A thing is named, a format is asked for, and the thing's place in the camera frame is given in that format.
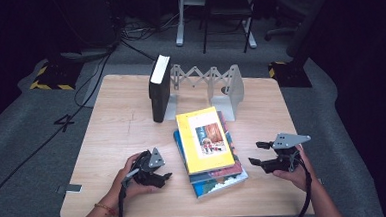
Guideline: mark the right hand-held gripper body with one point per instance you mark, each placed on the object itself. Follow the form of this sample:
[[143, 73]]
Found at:
[[285, 162]]

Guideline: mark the grey flat stand base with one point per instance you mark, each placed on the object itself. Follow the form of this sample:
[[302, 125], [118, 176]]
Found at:
[[84, 55]]

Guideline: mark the yellow book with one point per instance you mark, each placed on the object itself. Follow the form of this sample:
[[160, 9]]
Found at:
[[197, 161]]

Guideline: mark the white desk frame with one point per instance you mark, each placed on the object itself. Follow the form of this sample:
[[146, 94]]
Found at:
[[180, 29]]

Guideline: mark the blue illustrated book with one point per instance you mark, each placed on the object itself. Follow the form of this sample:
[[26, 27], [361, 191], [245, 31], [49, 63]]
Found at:
[[218, 188]]

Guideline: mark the dark office chair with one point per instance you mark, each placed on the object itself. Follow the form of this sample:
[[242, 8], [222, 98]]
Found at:
[[292, 3]]

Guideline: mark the black hardcover book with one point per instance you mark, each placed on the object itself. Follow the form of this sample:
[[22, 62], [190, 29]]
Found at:
[[158, 97]]

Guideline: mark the person's right hand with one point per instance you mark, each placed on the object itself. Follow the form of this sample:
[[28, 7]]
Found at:
[[303, 178]]

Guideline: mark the white expandable bookend rack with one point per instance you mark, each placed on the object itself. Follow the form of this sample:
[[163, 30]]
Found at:
[[226, 86]]

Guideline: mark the dark slanted stand pole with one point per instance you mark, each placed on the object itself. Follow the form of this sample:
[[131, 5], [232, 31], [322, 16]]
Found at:
[[309, 19]]

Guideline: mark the black hazard-striped stand base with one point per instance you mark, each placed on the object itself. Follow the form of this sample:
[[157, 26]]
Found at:
[[57, 77], [291, 76]]

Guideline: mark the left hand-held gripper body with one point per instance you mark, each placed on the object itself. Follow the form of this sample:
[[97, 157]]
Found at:
[[144, 169]]

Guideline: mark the person's left hand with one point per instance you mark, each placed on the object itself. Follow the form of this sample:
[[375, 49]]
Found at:
[[125, 187]]

